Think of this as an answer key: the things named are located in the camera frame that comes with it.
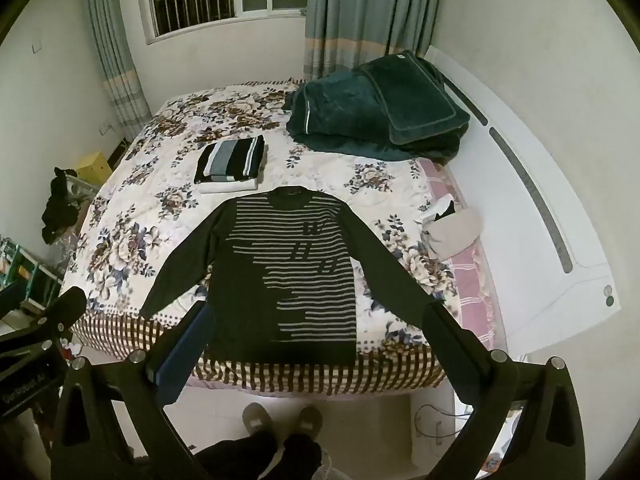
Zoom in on grey slipper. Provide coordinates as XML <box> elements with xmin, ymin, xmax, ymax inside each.
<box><xmin>242</xmin><ymin>402</ymin><xmax>274</xmax><ymax>435</ymax></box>
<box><xmin>294</xmin><ymin>406</ymin><xmax>324</xmax><ymax>437</ymax></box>

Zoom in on dark green blanket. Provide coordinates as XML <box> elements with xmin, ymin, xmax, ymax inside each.
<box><xmin>282</xmin><ymin>71</ymin><xmax>462</xmax><ymax>165</ymax></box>

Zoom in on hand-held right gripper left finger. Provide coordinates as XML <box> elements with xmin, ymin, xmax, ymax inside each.
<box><xmin>50</xmin><ymin>300</ymin><xmax>221</xmax><ymax>480</ymax></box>

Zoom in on beige cloth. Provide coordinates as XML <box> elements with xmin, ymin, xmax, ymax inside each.
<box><xmin>421</xmin><ymin>195</ymin><xmax>485</xmax><ymax>261</ymax></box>

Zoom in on white headboard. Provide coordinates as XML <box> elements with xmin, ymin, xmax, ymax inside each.
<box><xmin>422</xmin><ymin>45</ymin><xmax>623</xmax><ymax>361</ymax></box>

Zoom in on yellow box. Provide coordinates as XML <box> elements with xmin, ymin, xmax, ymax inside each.
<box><xmin>76</xmin><ymin>151</ymin><xmax>113</xmax><ymax>187</ymax></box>

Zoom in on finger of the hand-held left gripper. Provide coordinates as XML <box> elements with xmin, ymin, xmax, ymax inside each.
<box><xmin>0</xmin><ymin>286</ymin><xmax>89</xmax><ymax>356</ymax></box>

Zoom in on black floor cable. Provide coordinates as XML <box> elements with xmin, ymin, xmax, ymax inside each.
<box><xmin>415</xmin><ymin>404</ymin><xmax>471</xmax><ymax>440</ymax></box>

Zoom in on grey-blue curtain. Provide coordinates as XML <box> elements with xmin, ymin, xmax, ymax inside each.
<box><xmin>80</xmin><ymin>0</ymin><xmax>152</xmax><ymax>142</ymax></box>
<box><xmin>303</xmin><ymin>0</ymin><xmax>446</xmax><ymax>83</ymax></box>

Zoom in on dark green pillow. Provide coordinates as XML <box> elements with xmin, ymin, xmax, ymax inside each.
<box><xmin>351</xmin><ymin>50</ymin><xmax>472</xmax><ymax>146</ymax></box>

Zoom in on pink checked towel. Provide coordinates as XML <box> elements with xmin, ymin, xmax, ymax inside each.
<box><xmin>417</xmin><ymin>157</ymin><xmax>497</xmax><ymax>348</ymax></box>

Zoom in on floral bed sheet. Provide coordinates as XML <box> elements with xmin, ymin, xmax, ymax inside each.
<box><xmin>59</xmin><ymin>79</ymin><xmax>463</xmax><ymax>392</ymax></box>

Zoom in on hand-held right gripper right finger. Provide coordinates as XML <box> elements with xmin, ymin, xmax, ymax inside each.
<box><xmin>421</xmin><ymin>302</ymin><xmax>586</xmax><ymax>480</ymax></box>

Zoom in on black cloth on rack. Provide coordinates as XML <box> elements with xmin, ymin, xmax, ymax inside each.
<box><xmin>41</xmin><ymin>166</ymin><xmax>87</xmax><ymax>245</ymax></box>

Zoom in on green crates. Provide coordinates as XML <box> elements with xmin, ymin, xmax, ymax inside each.
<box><xmin>0</xmin><ymin>234</ymin><xmax>63</xmax><ymax>313</ymax></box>

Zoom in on dark striped sweater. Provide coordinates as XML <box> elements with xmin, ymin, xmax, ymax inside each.
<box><xmin>139</xmin><ymin>186</ymin><xmax>446</xmax><ymax>365</ymax></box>

